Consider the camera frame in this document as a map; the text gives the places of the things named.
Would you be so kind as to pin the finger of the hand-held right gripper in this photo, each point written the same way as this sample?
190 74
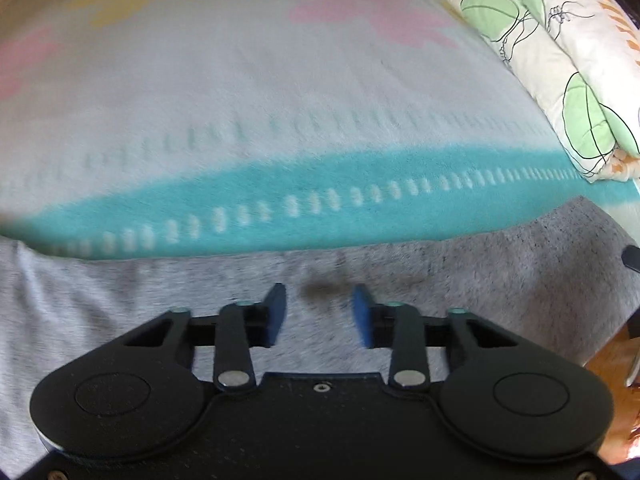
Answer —
632 259

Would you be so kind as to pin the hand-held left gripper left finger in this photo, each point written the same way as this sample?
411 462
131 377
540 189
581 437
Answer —
276 316

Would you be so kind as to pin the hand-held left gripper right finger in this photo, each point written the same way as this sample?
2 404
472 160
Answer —
361 316

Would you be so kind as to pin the grey pants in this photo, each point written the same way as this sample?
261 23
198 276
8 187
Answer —
500 270

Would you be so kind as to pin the white leaf print quilt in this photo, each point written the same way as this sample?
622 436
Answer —
550 60

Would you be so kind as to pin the pastel printed blanket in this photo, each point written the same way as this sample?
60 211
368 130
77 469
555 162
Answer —
250 85

